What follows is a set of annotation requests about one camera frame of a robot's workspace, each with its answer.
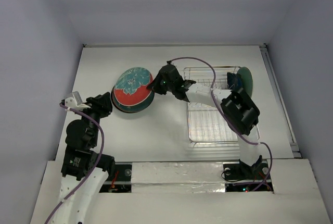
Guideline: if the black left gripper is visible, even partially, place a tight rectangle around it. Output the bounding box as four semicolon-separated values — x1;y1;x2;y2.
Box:
75;91;112;145

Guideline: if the brown striped rim plate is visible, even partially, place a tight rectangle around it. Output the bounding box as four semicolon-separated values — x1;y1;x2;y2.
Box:
110;85;151;114

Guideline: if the dark blue leaf dish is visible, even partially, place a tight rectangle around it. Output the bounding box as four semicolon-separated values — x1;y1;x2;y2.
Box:
227;72;243;90

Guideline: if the mint green flower plate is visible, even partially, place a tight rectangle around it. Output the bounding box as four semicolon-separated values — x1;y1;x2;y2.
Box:
236;67;253;97

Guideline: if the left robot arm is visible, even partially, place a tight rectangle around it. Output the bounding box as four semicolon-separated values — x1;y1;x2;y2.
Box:
46;91;115;223

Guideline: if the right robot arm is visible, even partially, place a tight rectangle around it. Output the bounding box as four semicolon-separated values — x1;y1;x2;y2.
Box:
147;64;262;180

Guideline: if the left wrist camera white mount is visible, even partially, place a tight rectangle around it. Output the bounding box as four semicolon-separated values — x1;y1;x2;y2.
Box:
60;91;91;111

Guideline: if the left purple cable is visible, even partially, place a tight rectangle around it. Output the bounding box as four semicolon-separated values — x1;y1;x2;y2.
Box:
44;103;106;224

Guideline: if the purple cable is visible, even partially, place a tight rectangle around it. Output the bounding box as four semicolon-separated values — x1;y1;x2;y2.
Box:
166;56;273;191
44;103;106;224

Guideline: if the wire dish rack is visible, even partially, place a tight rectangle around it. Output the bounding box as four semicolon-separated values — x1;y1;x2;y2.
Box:
184;66;238;148

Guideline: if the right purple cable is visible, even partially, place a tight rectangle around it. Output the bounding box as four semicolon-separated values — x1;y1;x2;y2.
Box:
166;56;273;191

